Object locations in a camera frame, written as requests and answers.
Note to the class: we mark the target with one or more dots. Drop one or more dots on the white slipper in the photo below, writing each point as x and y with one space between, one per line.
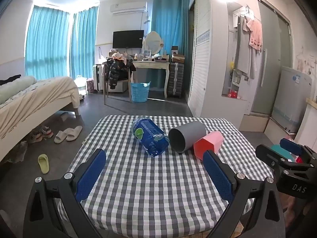
74 132
60 136
64 116

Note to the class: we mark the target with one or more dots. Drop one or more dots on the grey hanging garment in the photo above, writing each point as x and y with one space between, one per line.
244 47

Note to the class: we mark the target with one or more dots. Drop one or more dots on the oval vanity mirror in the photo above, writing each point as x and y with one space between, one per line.
153 42

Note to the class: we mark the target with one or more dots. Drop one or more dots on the pale green quilt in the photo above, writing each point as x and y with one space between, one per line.
14 86

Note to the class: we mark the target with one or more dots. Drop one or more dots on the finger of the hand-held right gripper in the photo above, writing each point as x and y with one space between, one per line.
291 145
266 155

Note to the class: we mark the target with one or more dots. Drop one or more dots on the pink red hexagonal cup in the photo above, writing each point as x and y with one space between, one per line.
210 141

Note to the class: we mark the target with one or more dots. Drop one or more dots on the black television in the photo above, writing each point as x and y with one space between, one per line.
128 39

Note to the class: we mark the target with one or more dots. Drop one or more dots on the teal plastic item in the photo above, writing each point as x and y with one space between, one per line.
282 151

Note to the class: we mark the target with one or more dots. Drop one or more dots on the white louvred wardrobe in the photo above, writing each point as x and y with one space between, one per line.
200 54

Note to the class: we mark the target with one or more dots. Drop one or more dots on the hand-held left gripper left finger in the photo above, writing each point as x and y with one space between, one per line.
90 176

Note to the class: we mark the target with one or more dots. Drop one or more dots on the blue laundry basket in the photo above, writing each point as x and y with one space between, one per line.
140 93

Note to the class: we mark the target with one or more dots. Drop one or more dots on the small silver fridge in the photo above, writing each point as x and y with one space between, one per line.
291 99

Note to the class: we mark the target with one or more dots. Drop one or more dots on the pink cloth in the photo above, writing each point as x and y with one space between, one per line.
118 55

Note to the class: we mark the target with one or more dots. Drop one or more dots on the pink towel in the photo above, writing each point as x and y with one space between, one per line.
256 36

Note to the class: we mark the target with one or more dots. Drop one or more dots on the white air conditioner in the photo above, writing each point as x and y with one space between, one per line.
128 7

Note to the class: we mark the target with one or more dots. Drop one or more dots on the teal curtain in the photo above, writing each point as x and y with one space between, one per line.
171 22

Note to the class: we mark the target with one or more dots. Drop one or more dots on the grey cup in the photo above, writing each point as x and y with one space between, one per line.
190 132

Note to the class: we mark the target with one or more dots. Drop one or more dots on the clear water jug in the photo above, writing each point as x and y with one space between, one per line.
81 85

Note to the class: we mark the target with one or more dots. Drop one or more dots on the narrow light blue curtain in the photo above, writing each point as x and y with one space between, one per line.
83 42

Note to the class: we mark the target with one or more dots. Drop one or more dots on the wooden chair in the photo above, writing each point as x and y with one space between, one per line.
118 86

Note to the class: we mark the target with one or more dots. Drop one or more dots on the green slipper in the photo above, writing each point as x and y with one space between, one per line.
44 163

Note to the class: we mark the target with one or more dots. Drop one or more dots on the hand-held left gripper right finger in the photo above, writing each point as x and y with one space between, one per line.
219 176

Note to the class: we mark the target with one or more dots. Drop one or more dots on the wide light blue curtain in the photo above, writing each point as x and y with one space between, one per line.
47 42

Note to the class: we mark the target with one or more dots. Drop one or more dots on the red container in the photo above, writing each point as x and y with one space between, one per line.
233 93

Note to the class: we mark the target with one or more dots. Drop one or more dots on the dark grey suitcase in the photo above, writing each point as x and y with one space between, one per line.
175 79

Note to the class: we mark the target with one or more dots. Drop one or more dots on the cream dressing table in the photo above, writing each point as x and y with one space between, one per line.
158 65

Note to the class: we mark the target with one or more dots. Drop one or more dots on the black printed jacket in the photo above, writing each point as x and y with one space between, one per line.
116 70

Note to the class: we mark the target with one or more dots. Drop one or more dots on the grey white checked tablecloth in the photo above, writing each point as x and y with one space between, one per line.
148 183

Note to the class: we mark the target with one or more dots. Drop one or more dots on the beige cardboard panel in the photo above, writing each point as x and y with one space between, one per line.
253 123

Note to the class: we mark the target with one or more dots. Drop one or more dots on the pink bag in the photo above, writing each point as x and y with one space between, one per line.
90 85

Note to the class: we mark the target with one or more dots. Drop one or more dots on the cardboard box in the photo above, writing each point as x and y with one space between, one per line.
178 57

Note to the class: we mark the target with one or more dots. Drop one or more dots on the dark cloth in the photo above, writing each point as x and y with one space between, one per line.
10 79

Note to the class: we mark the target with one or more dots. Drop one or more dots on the frosted glass door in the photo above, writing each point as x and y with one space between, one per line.
272 54

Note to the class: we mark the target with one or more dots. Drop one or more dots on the white suitcase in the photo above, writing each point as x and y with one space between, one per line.
97 76

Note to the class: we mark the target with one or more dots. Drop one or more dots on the bed with beige sheet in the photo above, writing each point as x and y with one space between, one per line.
37 99

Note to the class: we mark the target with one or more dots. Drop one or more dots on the grey sneaker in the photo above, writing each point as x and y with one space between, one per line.
34 137

